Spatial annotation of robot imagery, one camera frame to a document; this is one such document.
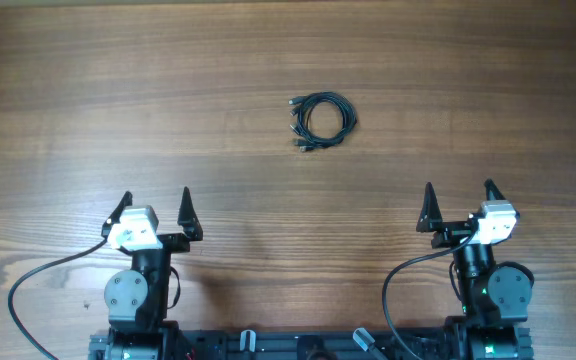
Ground right black camera cable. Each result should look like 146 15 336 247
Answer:
381 234 474 360

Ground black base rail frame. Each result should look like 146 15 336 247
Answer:
87 326 534 360

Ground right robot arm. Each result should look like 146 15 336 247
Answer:
416 179 535 360

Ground black cable bundle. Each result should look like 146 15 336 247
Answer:
287 90 358 153

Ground left black camera cable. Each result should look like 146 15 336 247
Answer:
7 237 110 360

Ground black camera cable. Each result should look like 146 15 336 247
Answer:
7 237 110 360
381 234 474 360

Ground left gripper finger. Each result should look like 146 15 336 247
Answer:
177 187 203 241
101 191 133 237

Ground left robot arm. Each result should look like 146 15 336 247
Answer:
88 188 203 360

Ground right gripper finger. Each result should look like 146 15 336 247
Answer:
484 179 505 201
416 182 443 233

